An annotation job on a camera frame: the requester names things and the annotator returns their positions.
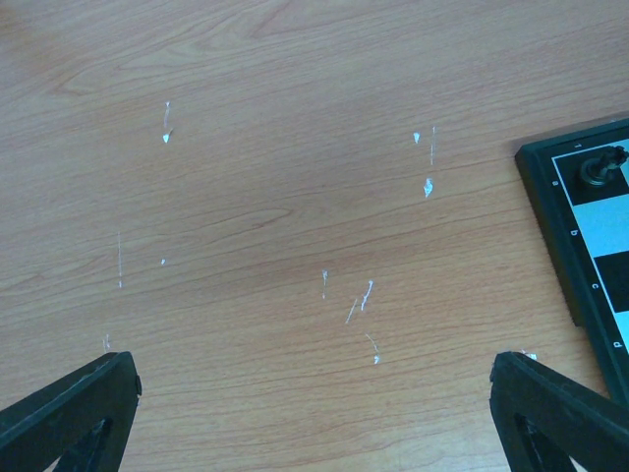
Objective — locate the black rook chess piece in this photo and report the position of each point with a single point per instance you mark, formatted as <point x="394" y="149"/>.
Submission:
<point x="598" y="170"/>

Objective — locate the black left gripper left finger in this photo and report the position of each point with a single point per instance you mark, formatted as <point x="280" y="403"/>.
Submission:
<point x="81" y="422"/>

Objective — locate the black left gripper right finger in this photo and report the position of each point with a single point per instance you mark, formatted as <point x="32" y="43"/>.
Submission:
<point x="547" y="422"/>

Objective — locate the black and white chessboard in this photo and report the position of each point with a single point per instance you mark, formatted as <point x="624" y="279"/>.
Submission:
<point x="585" y="230"/>

